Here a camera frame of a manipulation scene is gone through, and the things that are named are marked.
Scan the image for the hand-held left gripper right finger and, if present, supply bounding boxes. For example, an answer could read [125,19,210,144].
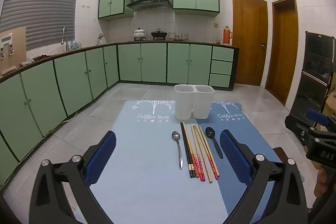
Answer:
[219,130,307,224]

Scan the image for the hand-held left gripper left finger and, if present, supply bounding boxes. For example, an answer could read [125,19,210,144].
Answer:
[29,131,117,224]

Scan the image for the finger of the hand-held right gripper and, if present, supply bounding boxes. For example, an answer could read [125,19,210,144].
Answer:
[285,114,313,146]
[306,108,330,127]

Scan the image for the wooden chopstick red end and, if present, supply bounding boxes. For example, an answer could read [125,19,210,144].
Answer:
[198,124,220,179]

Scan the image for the plain wooden chopstick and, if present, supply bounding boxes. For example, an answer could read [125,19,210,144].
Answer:
[195,126,213,183]

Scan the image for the black plastic spoon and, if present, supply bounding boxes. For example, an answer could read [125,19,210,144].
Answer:
[205,127,223,159]

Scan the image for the red patterned chopstick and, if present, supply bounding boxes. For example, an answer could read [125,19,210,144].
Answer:
[190,126,201,180]
[194,125,205,182]

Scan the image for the black chopstick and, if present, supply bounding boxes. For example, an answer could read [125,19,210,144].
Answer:
[183,122,197,178]
[180,122,193,178]

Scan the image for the metal spoon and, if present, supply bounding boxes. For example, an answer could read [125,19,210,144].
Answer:
[172,131,183,170]

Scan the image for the white double utensil holder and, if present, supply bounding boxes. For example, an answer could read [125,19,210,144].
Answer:
[174,84,215,120]

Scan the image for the person's right hand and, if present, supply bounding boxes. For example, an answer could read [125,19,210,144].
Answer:
[314,168,332,198]

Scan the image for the light blue table mat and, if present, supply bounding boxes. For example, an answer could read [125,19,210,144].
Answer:
[89,99,229,224]

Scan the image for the black glass-door cabinet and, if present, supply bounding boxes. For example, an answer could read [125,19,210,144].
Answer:
[289,31,336,132]

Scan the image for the plain wooden door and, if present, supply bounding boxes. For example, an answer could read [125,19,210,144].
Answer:
[265,0,299,106]

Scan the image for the green lower kitchen cabinets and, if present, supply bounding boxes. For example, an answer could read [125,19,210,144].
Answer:
[0,42,239,188]

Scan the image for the orange thermos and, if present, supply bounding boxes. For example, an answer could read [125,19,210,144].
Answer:
[223,26,233,46]

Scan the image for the metal sink faucet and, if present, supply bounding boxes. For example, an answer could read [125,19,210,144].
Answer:
[61,27,69,52]

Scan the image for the black wok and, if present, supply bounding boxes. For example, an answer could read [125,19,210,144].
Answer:
[151,28,168,39]

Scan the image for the black range hood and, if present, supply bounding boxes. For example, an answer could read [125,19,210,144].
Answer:
[126,0,172,11]

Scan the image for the grey window blind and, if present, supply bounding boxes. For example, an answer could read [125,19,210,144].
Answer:
[0,0,81,51]

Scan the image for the white floor cable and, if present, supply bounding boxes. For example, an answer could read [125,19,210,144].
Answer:
[62,110,78,123]

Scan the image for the wooden door with handle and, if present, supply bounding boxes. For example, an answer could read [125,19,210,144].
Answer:
[232,0,269,86]

